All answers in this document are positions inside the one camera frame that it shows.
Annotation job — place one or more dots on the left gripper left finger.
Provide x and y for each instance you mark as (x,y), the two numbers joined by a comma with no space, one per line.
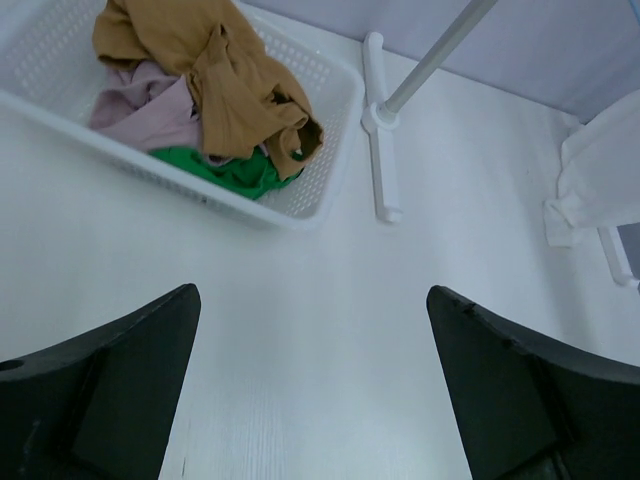
(100,405)

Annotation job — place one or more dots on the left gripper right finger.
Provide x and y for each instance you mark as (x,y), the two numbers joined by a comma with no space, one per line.
(528,406)

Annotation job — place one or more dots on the white tank top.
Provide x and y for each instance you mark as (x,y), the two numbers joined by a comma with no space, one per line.
(598,186)

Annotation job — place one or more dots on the green tank top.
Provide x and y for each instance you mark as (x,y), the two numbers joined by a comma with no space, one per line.
(251,178)

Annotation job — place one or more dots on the mauve tank top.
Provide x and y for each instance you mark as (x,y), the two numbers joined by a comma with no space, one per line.
(147,109)

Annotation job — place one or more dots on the brown tank top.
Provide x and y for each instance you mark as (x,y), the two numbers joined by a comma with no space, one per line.
(243,95)

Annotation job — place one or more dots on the metal clothes rack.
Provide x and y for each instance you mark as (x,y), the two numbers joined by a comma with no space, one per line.
(381,117)

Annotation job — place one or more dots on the white plastic basket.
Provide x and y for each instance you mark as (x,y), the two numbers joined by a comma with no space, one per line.
(50,75)

